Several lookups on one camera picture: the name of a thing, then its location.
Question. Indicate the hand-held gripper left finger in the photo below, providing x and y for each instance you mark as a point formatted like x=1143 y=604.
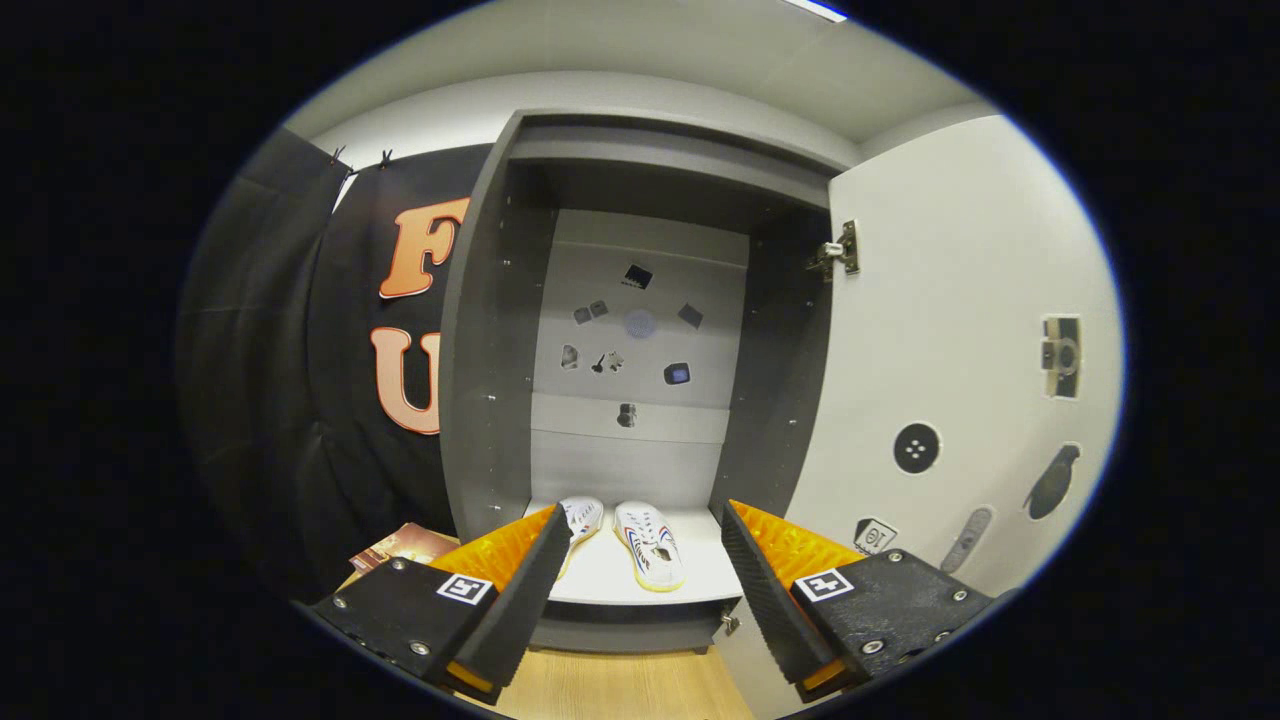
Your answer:
x=530 y=590

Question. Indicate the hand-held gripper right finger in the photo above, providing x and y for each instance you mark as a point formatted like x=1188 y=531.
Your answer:
x=765 y=590

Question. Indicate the white canvas shoe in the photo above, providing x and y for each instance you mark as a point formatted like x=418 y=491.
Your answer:
x=645 y=535
x=582 y=518

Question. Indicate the grey shoe cabinet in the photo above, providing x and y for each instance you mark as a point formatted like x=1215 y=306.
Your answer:
x=490 y=350

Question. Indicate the beige shoe cabinet door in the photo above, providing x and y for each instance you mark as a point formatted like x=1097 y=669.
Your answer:
x=930 y=300

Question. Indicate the metal door hinge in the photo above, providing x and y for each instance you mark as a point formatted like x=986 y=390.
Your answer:
x=730 y=623
x=845 y=250

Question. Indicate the brown book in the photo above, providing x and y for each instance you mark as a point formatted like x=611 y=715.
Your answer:
x=405 y=545

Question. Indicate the ceiling light panel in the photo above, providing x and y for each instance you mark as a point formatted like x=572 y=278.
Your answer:
x=815 y=8

